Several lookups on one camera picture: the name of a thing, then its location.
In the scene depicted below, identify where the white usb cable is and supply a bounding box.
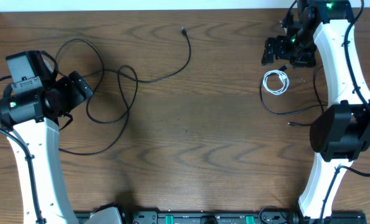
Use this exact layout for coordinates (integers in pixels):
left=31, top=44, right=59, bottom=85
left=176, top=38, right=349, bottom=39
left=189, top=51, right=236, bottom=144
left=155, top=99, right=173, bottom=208
left=262, top=69, right=290, bottom=96

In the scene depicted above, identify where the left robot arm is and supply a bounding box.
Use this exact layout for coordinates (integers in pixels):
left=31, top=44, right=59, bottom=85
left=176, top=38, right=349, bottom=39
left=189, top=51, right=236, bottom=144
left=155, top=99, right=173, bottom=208
left=0, top=50, right=93, bottom=223

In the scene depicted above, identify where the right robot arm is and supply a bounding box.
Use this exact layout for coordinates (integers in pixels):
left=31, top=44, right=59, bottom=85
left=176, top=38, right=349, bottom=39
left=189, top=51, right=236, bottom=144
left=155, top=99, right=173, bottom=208
left=261, top=0, right=370, bottom=223

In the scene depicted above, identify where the clear tape piece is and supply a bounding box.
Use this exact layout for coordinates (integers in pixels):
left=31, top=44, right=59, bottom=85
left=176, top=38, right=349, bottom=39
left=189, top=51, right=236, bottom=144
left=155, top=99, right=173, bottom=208
left=290, top=78, right=306, bottom=85

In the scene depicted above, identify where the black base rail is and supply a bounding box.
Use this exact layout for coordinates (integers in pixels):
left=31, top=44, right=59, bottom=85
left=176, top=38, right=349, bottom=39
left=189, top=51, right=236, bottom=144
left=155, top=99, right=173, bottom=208
left=74, top=203, right=368, bottom=224

